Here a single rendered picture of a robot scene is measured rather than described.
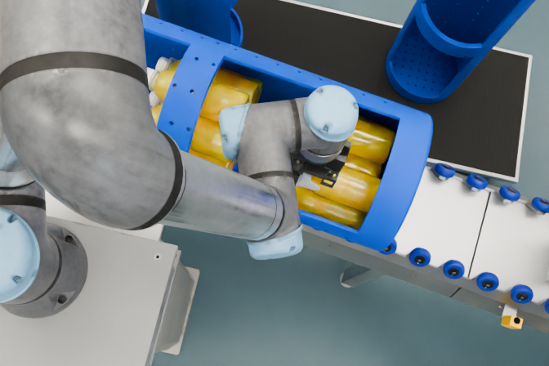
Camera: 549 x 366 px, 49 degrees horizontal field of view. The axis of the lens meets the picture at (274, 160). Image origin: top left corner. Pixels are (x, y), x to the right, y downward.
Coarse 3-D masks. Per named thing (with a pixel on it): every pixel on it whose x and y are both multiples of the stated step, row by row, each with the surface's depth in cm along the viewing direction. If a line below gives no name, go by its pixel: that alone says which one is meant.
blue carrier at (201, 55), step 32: (160, 32) 112; (192, 32) 116; (192, 64) 108; (224, 64) 128; (256, 64) 111; (192, 96) 106; (288, 96) 130; (160, 128) 108; (192, 128) 107; (416, 128) 109; (416, 160) 105; (384, 192) 105; (416, 192) 105; (320, 224) 113; (384, 224) 108
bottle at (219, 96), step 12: (156, 72) 114; (168, 72) 113; (156, 84) 113; (168, 84) 112; (216, 84) 113; (216, 96) 111; (228, 96) 111; (240, 96) 112; (204, 108) 112; (216, 108) 111; (216, 120) 113
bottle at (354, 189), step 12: (348, 168) 115; (312, 180) 114; (324, 180) 113; (348, 180) 113; (360, 180) 113; (372, 180) 114; (324, 192) 113; (336, 192) 113; (348, 192) 113; (360, 192) 112; (372, 192) 112; (348, 204) 114; (360, 204) 113
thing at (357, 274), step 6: (348, 270) 209; (354, 270) 197; (360, 270) 184; (366, 270) 174; (372, 270) 170; (342, 276) 221; (348, 276) 205; (354, 276) 193; (360, 276) 188; (366, 276) 184; (372, 276) 180; (378, 276) 176; (342, 282) 215; (348, 282) 210; (354, 282) 205; (360, 282) 199
